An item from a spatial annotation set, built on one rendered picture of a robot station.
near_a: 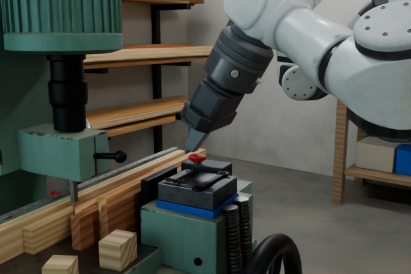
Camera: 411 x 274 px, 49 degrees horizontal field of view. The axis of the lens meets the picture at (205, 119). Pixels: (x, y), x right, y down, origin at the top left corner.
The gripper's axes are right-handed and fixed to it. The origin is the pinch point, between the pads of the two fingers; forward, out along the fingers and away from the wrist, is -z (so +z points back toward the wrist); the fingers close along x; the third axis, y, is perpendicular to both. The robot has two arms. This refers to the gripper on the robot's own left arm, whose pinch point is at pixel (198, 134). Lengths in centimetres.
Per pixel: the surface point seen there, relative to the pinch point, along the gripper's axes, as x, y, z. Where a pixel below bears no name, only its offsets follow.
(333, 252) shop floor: 182, -42, -99
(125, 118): 203, 129, -127
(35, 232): -20.8, 7.9, -18.9
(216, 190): -8.2, -9.5, -1.5
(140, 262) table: -15.7, -7.1, -14.3
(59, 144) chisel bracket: -15.0, 14.0, -8.4
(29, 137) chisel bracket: -15.0, 19.9, -11.4
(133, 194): -7.9, 2.2, -11.9
